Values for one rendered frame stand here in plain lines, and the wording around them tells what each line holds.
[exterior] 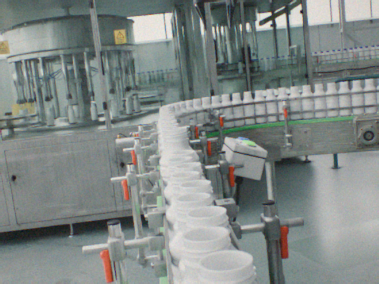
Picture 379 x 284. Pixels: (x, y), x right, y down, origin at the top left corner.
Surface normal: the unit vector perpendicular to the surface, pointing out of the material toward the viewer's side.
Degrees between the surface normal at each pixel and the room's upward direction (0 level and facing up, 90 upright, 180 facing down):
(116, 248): 90
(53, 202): 92
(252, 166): 90
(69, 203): 94
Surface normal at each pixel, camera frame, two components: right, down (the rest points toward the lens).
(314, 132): -0.23, 0.17
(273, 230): 0.07, 0.15
